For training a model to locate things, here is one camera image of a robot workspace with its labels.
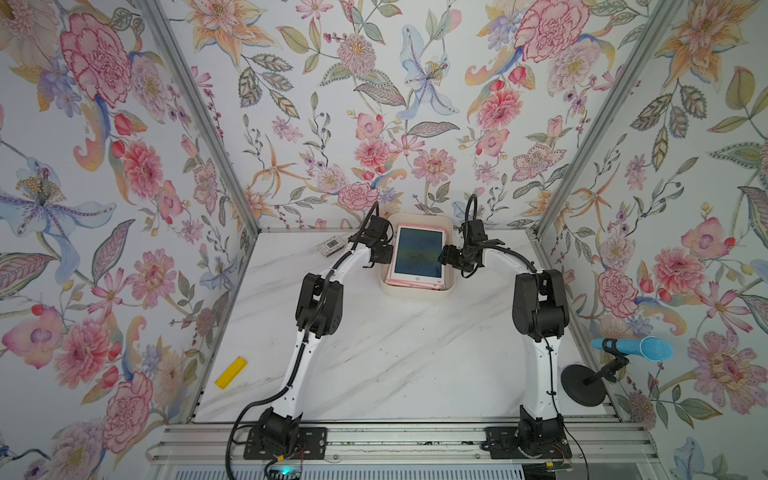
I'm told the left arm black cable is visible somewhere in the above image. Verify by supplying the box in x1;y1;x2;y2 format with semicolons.
224;200;380;480

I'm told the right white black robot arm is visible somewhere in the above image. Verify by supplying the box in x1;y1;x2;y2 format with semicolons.
439;219;570;459

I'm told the blue microphone on stand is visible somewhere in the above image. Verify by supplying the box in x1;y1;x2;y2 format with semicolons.
561;336;675;407

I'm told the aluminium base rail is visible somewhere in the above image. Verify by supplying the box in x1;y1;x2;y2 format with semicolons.
146;416;660;465

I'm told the cream plastic storage box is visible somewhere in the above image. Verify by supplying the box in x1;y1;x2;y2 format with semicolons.
378;213;456;300

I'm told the yellow sticky tape strip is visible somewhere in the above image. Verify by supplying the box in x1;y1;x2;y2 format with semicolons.
215;356;248;390

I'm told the pink writing tablet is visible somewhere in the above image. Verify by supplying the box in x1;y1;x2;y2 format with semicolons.
385;224;446;291

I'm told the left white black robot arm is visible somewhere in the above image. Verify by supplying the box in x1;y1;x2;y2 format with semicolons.
226;206;394;460

